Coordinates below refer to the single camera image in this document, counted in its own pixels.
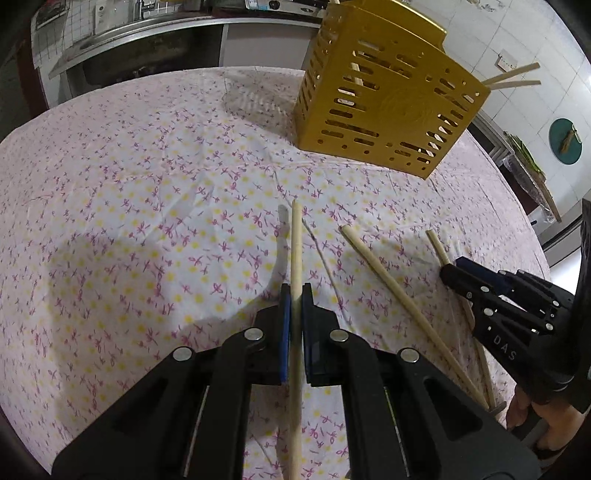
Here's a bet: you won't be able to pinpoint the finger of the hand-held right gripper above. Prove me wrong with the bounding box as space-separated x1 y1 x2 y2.
455 257 513 289
440 264 497 310

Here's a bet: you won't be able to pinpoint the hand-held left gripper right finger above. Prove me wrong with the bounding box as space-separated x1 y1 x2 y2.
301 284 541 480

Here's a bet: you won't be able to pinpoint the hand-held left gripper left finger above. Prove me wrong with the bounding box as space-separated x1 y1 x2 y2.
51 284 293 480

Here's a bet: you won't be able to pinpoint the long wooden chopstick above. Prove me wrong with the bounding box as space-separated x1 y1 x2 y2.
480 62 541 86
488 79 542 92
340 224 494 411
286 199 305 480
425 229 497 409

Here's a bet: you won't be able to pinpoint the yellow slotted utensil holder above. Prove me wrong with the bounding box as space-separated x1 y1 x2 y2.
293 0 491 181

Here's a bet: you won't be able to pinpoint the person's right hand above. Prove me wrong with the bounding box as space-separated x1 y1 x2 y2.
505 385 585 467

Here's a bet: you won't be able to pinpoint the green vegetables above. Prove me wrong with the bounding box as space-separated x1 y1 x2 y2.
505 131 546 174

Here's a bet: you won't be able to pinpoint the round teal cutting board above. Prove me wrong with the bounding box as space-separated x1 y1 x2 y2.
549 117 583 164

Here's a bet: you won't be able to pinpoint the pink floral tablecloth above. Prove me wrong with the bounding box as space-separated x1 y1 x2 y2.
0 67 552 480

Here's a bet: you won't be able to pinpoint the steel kitchen sink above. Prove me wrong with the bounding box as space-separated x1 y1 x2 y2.
48 14 222 79

